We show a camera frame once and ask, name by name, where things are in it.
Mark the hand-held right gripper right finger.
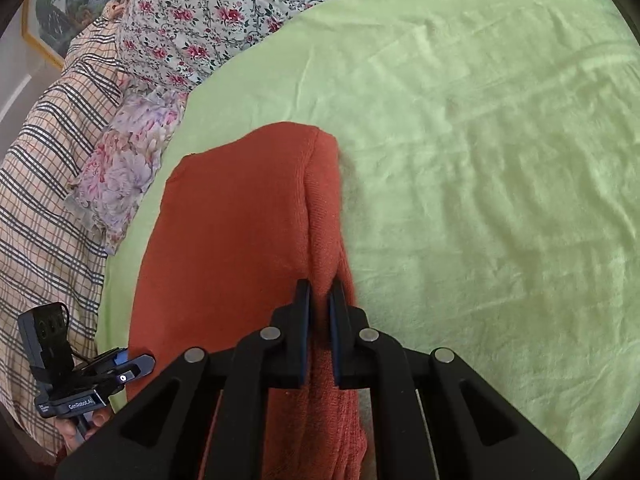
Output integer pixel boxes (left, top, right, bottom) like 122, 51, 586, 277
328, 280, 581, 480

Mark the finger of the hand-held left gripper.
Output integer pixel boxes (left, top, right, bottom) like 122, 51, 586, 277
107, 348, 157, 392

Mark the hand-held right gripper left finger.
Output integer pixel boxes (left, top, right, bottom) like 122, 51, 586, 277
55, 279, 313, 480

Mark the orange knit sweater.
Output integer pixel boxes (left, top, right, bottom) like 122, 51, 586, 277
127, 121, 368, 480

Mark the person's left hand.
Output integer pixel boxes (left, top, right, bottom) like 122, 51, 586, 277
54, 406, 114, 457

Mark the plaid blanket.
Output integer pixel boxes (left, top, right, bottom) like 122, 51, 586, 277
0, 25, 131, 456

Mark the purple floral pillow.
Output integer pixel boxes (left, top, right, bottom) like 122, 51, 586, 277
65, 85, 188, 256

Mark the green bed sheet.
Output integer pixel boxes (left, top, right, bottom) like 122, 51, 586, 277
95, 0, 640, 480

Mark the small-flower print quilt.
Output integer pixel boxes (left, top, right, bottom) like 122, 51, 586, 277
107, 0, 471, 93

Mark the framed landscape picture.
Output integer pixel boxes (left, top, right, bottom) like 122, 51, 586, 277
21, 0, 136, 71

